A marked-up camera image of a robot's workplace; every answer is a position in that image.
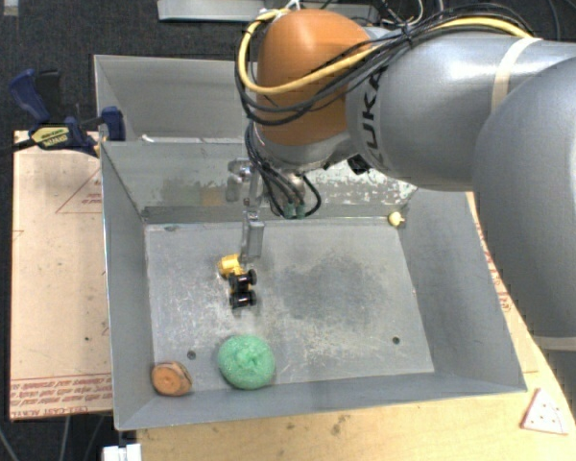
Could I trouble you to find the pale triangular sanding sheet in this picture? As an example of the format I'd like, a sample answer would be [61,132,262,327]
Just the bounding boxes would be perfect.
[518,386,570,436]

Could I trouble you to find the grey metal bin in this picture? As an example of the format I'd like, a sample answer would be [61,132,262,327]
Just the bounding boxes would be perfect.
[93,54,528,432]

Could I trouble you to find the yellow toy truck, black wheels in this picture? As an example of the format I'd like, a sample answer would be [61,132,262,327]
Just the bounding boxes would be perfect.
[216,253,260,311]

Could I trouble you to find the brown cardboard board, red print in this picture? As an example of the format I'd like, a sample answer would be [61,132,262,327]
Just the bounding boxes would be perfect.
[9,130,541,423]

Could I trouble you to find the orange-brown wooden disc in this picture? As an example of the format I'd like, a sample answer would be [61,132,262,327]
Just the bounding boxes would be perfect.
[150,360,194,398]

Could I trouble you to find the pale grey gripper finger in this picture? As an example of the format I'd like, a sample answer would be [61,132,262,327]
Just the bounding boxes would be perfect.
[240,210,251,261]
[247,210,266,261]

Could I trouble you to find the green mesh scrubber ball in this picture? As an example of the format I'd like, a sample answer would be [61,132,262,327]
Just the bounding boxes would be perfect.
[215,333,277,392]

